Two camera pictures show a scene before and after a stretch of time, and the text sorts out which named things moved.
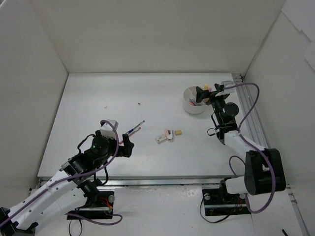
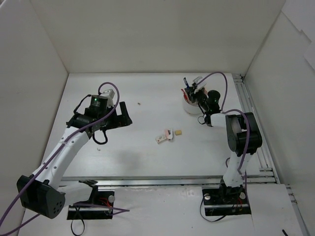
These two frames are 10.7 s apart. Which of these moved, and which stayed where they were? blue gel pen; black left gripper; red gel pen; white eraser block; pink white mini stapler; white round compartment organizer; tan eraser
Moved: blue gel pen; red gel pen; black left gripper
Stayed: tan eraser; white eraser block; pink white mini stapler; white round compartment organizer
